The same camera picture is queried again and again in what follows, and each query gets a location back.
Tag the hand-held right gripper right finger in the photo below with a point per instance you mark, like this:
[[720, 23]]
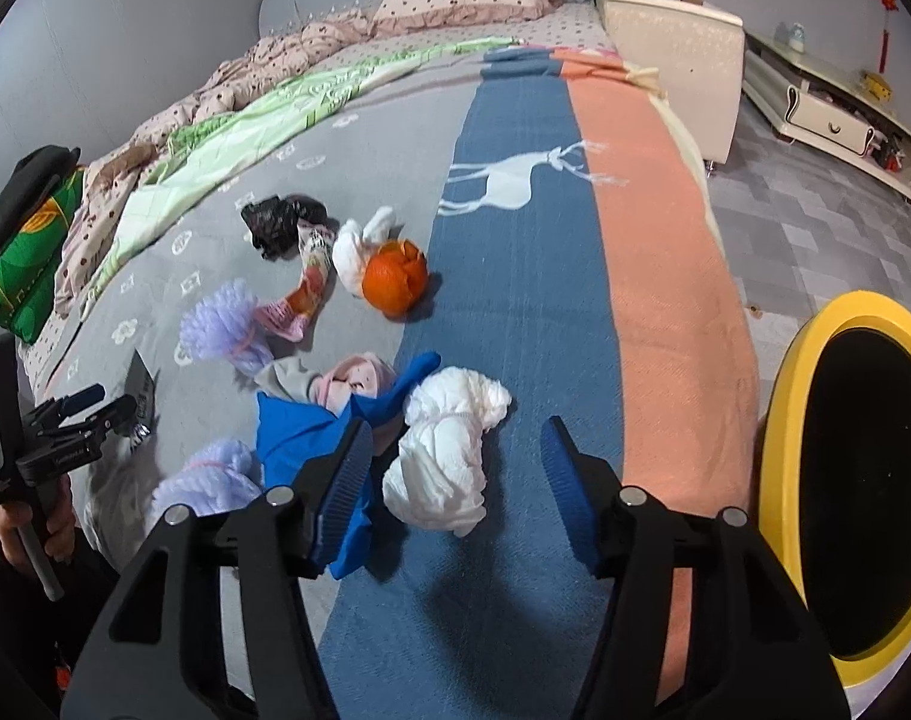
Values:
[[564, 487]]

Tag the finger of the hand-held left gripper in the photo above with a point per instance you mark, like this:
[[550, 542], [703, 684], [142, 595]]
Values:
[[84, 395], [110, 416]]

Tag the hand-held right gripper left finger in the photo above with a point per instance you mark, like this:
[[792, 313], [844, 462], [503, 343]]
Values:
[[346, 487]]

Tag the silver foil wrapper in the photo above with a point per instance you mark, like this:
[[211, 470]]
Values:
[[142, 390]]

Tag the blue cloth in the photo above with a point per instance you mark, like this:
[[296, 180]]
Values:
[[290, 442]]

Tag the large white tissue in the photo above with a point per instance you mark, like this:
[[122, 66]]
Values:
[[440, 465]]

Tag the pink grey sock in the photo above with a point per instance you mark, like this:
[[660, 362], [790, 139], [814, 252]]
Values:
[[343, 386]]

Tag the purple fluffy ball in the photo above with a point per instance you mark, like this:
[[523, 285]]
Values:
[[215, 322], [208, 476]]

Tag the yellow trash bin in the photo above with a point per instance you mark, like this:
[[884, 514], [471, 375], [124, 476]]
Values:
[[789, 405]]

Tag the black sock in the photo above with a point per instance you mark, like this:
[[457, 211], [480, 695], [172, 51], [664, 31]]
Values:
[[275, 225]]

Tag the person's left forearm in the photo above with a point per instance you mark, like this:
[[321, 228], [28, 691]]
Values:
[[20, 630]]

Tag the person's left hand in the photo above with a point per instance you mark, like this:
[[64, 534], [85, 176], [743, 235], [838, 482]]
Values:
[[54, 532]]

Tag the green patterned cloth bundle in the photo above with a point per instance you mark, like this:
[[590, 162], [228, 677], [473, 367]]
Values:
[[28, 262]]

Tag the patterned orange pink sock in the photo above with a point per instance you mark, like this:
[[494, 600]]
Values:
[[309, 292]]

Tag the orange rolled sock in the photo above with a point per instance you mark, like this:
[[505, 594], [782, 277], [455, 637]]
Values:
[[395, 277]]

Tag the black cloth bag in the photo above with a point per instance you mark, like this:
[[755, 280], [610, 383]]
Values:
[[28, 180]]

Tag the small white crumpled tissue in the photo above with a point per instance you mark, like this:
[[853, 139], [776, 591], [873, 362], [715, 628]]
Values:
[[350, 251]]

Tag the deer print striped blanket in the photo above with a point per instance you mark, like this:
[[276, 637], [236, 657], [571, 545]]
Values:
[[500, 255]]

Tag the pink polka dot quilt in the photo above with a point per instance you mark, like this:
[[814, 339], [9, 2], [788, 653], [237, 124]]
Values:
[[223, 90]]

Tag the green floral quilt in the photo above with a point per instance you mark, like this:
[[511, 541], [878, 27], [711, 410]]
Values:
[[275, 112]]

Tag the cream nightstand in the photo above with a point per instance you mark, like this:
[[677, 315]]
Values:
[[680, 67]]

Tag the cream drawer cabinet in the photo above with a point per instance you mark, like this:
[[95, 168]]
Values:
[[822, 116]]

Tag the pink polka dot pillow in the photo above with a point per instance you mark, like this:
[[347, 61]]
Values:
[[463, 0]]

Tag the baby bottle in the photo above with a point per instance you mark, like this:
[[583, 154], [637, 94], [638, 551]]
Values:
[[792, 36]]

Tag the red knot wall hanging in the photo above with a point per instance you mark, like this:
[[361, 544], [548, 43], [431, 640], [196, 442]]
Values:
[[886, 22]]

